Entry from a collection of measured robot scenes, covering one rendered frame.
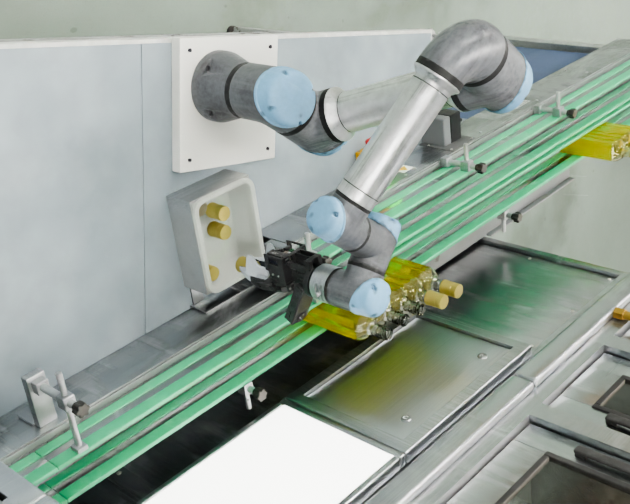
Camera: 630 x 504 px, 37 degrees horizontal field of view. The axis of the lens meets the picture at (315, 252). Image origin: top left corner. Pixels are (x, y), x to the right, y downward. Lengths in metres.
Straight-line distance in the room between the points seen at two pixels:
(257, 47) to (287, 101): 0.27
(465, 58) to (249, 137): 0.64
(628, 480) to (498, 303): 0.71
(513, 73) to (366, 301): 0.49
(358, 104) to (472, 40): 0.33
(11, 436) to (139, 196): 0.54
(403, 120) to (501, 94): 0.21
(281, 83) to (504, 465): 0.87
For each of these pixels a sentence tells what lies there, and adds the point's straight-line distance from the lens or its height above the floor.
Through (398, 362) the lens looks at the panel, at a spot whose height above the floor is 1.10.
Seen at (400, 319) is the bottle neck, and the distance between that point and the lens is 2.09.
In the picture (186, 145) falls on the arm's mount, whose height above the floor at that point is 0.78.
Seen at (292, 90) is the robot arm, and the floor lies 1.00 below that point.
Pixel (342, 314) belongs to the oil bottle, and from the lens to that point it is 2.10.
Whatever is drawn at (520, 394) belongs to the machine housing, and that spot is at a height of 1.39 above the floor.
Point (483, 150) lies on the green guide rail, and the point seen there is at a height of 0.91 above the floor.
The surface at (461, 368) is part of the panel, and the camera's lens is 2.16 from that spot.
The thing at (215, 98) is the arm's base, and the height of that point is 0.84.
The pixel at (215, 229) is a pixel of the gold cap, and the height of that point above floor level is 0.80.
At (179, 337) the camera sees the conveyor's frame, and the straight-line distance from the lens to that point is 2.05.
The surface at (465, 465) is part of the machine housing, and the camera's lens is 1.93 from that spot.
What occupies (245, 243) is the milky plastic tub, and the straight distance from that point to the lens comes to 2.16.
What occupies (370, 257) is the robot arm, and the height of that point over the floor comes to 1.24.
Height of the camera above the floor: 2.31
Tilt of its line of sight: 40 degrees down
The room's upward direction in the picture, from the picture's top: 107 degrees clockwise
